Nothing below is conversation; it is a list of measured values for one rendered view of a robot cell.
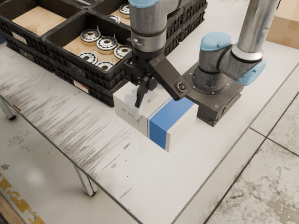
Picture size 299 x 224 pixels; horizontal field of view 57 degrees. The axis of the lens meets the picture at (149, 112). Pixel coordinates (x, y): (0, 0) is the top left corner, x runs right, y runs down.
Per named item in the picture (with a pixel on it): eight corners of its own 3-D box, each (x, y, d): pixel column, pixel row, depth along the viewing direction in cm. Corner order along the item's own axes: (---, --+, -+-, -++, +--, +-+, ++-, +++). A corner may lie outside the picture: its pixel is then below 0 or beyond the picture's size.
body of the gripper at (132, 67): (143, 66, 74) (143, 27, 65) (169, 80, 70) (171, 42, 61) (124, 81, 70) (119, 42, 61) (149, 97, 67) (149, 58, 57)
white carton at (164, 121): (194, 125, 79) (198, 105, 72) (168, 153, 73) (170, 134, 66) (142, 92, 87) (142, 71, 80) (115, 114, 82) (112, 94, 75)
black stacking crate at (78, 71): (150, 58, 133) (150, 38, 125) (110, 94, 118) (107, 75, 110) (90, 30, 148) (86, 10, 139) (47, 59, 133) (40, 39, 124)
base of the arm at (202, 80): (232, 81, 124) (237, 64, 116) (209, 97, 118) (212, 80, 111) (208, 64, 132) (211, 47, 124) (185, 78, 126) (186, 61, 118)
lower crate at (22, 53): (93, 46, 157) (90, 28, 147) (53, 75, 141) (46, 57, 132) (46, 22, 171) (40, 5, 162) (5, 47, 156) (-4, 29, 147)
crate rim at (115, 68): (150, 41, 126) (150, 37, 124) (107, 78, 111) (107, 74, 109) (86, 13, 141) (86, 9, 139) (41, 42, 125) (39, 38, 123)
